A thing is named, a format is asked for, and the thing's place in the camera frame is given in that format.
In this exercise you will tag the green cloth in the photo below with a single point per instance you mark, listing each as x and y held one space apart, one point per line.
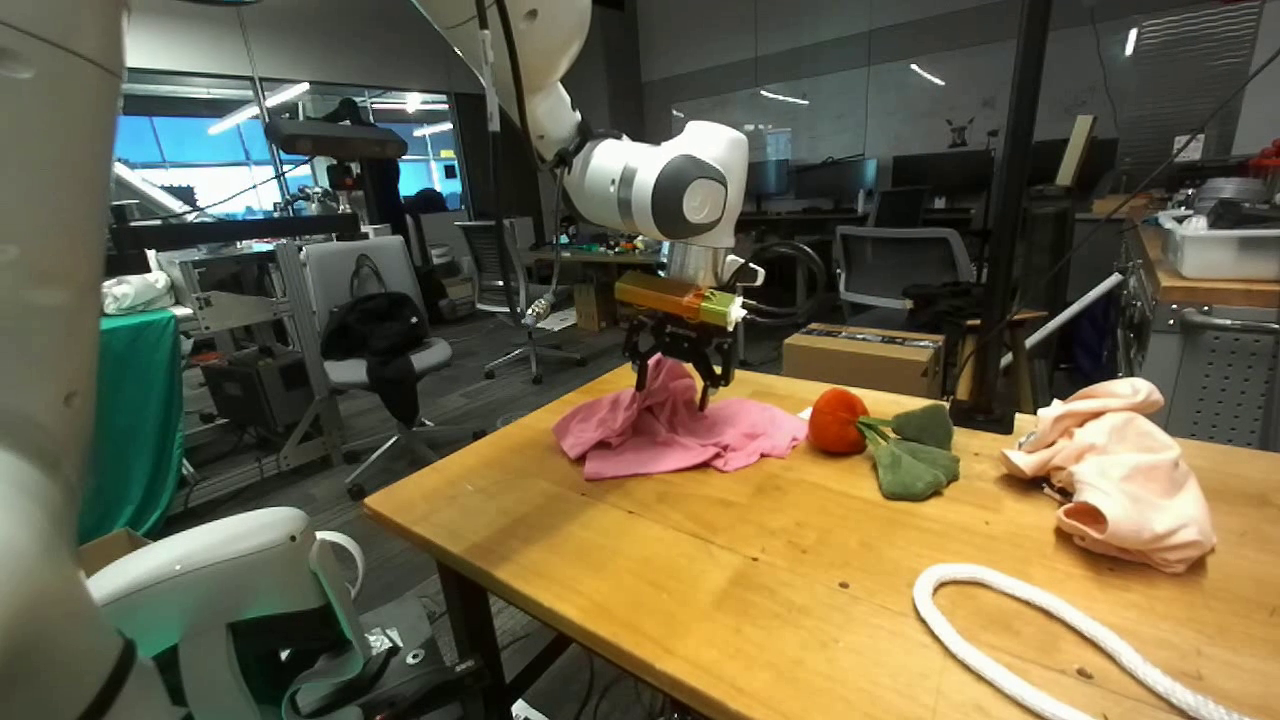
139 439

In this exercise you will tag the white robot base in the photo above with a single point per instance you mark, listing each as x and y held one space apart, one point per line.
245 617

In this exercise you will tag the white plastic bin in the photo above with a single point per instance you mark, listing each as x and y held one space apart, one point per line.
1218 253

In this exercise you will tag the black office chair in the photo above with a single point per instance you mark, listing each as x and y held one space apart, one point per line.
373 335

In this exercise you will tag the cardboard box on table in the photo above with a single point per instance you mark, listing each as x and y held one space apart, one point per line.
867 356

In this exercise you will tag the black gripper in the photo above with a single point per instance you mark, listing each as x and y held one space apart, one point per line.
704 350

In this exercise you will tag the black camera stand pole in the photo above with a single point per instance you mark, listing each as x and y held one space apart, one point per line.
982 399

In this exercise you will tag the orange plush fruit green leaves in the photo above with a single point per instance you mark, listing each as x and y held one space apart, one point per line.
911 451

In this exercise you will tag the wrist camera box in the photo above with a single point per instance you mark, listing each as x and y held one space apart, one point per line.
684 301

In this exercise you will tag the light peach shirt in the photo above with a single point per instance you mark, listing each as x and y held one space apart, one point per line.
1127 483

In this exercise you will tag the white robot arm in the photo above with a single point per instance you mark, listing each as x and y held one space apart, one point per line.
684 189

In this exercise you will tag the pink cloth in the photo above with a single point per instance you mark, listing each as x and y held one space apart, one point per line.
664 424

